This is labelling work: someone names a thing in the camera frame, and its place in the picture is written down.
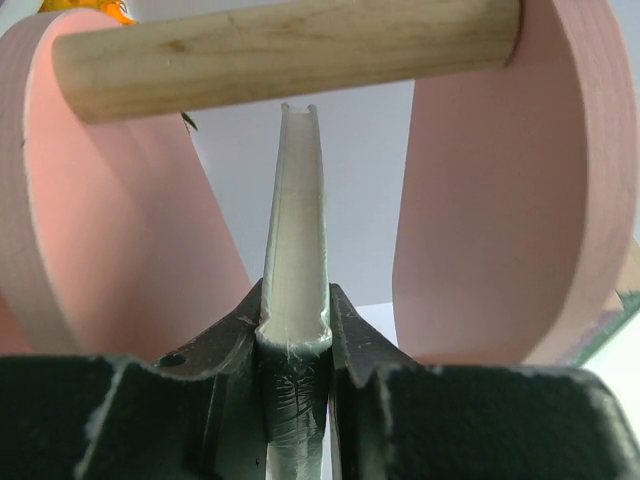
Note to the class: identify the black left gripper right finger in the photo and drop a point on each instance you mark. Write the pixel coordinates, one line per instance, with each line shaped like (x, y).
(392, 418)

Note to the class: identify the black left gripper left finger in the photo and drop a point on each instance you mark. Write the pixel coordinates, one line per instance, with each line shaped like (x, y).
(195, 413)

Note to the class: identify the pink three-tier shelf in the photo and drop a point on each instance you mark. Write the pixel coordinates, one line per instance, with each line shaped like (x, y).
(488, 150)

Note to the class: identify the grey Great Gatsby book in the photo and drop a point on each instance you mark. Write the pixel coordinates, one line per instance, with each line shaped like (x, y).
(294, 335)

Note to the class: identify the orange toy fruit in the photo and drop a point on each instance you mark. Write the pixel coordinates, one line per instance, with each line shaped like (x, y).
(116, 9)

